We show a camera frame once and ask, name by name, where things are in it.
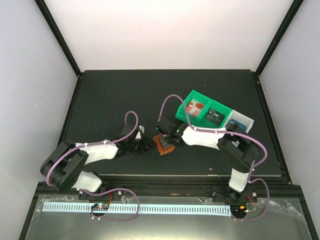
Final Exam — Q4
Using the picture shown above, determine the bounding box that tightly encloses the black frame post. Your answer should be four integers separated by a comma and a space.
255, 0, 304, 77
34, 0, 82, 77

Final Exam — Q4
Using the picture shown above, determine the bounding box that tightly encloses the green bin with black cards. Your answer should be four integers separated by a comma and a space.
196, 99, 232, 129

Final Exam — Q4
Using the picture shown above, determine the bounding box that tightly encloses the right black frame post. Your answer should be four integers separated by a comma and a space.
255, 0, 304, 77

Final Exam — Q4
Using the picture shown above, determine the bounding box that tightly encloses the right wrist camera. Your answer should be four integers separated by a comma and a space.
155, 117, 175, 136

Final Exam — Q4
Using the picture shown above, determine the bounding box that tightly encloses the brown leather card holder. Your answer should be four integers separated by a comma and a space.
152, 134, 175, 156

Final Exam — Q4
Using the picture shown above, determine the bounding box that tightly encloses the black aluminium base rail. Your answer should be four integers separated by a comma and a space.
34, 179, 304, 203

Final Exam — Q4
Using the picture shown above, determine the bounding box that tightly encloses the right circuit board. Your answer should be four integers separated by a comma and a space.
234, 205, 256, 213

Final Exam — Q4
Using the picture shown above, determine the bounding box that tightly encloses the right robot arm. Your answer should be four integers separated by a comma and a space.
154, 118, 260, 203

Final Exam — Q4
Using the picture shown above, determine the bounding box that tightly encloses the left circuit board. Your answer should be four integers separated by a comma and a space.
91, 203, 110, 212

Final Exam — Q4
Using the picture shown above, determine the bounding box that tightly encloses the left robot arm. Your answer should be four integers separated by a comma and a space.
40, 124, 155, 200

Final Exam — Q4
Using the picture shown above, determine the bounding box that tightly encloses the left black frame post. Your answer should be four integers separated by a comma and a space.
34, 0, 82, 77

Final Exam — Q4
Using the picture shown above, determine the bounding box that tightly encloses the green bin with red cards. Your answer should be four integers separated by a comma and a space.
175, 90, 213, 127

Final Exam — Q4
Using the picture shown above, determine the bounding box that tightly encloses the blue card stack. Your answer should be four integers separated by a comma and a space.
228, 119, 247, 130

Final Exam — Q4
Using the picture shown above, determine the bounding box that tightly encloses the black card stack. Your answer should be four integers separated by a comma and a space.
205, 108, 226, 126

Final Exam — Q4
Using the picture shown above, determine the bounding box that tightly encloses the circuit board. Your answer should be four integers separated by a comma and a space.
91, 203, 110, 212
234, 205, 256, 213

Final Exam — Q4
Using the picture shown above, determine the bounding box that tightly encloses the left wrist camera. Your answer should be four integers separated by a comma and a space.
135, 125, 145, 140

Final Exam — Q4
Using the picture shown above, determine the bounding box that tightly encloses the red card stack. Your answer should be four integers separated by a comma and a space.
186, 99, 205, 118

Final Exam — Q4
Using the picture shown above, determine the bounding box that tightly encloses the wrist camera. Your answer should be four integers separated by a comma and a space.
135, 125, 145, 140
155, 117, 175, 136

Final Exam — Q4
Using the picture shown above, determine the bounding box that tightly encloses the white slotted cable duct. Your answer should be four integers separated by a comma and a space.
42, 202, 232, 217

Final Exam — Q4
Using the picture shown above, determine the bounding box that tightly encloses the white bin with blue cards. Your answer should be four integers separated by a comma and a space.
223, 109, 255, 133

